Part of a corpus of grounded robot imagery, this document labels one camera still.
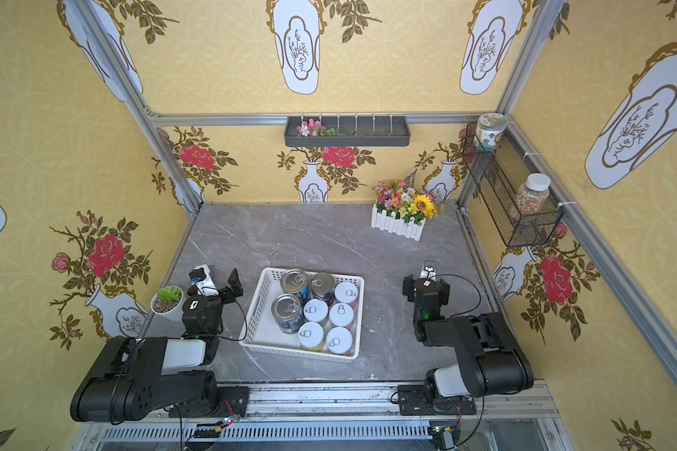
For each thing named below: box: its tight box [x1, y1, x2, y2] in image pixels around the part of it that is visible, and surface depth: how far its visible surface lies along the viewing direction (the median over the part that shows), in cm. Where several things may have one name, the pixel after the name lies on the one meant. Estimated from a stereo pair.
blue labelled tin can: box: [280, 268, 311, 303], surface depth 87 cm
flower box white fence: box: [370, 170, 439, 242], surface depth 103 cm
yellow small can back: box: [298, 321, 325, 349], surface depth 81 cm
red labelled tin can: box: [310, 272, 337, 304], surface depth 87 cm
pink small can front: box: [333, 280, 359, 304], surface depth 90 cm
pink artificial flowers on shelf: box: [296, 118, 346, 138], surface depth 89 cm
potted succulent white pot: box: [150, 284, 185, 322], surface depth 85 cm
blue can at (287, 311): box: [270, 293, 304, 334], surface depth 82 cm
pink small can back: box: [329, 302, 355, 327], surface depth 85 cm
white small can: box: [302, 297, 330, 323], surface depth 87 cm
